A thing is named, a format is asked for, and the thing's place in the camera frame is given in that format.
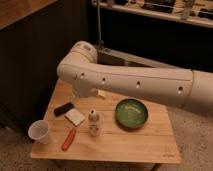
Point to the black eraser block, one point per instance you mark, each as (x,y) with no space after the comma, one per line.
(63,109)

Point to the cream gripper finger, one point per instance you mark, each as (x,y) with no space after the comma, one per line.
(101,94)

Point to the dark wooden cabinet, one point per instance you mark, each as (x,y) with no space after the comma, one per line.
(30,51)

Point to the translucent plastic cup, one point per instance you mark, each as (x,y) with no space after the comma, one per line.
(40,131)

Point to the metal shelf rack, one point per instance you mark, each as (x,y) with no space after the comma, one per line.
(179,44)

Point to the white sponge block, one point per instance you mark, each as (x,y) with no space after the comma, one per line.
(75,116)

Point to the small wooden table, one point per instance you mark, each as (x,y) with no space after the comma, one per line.
(154,142)

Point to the orange marker pen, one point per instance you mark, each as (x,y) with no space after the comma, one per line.
(69,139)

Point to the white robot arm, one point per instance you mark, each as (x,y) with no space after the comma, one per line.
(189,90)

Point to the green ceramic bowl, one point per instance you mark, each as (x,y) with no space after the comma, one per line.
(131,113)

